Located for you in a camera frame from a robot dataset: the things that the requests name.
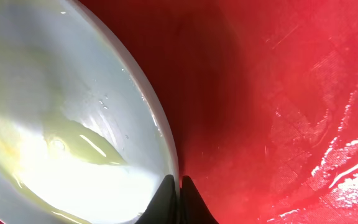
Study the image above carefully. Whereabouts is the red plastic tray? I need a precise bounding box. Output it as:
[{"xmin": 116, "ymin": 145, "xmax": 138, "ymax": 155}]
[{"xmin": 0, "ymin": 0, "xmax": 358, "ymax": 224}]

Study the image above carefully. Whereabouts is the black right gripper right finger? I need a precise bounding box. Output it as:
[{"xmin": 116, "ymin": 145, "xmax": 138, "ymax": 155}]
[{"xmin": 180, "ymin": 175, "xmax": 218, "ymax": 224}]

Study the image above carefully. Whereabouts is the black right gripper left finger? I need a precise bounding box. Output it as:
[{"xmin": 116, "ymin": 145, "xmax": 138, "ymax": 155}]
[{"xmin": 136, "ymin": 175, "xmax": 177, "ymax": 224}]

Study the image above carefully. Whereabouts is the light blue plate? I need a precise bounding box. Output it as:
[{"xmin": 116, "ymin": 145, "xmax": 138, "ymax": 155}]
[{"xmin": 0, "ymin": 0, "xmax": 178, "ymax": 223}]

